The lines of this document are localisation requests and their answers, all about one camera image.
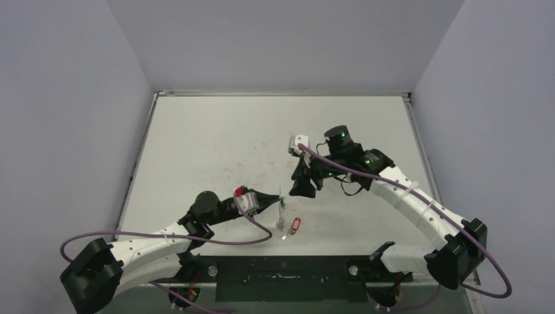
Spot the large metal keyring plate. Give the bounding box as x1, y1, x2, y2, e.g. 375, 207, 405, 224
276, 187, 285, 231

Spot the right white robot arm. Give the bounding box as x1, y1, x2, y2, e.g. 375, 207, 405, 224
288, 125, 488, 290

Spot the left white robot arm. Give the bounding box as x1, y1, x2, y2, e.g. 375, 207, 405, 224
60, 186, 282, 313

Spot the key with red tag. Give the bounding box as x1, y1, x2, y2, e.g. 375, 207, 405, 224
281, 217, 302, 240

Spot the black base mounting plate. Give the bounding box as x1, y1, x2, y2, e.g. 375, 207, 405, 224
162, 255, 413, 303

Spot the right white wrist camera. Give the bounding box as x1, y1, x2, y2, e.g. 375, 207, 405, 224
288, 135, 311, 167

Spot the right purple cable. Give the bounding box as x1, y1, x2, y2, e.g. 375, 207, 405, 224
298, 144, 513, 312

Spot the purple cable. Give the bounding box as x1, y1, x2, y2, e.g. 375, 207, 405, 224
60, 195, 273, 314
298, 144, 513, 312

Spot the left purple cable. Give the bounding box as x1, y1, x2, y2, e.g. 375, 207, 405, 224
60, 195, 273, 314

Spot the aluminium frame rail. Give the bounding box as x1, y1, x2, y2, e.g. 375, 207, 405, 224
464, 277, 480, 306

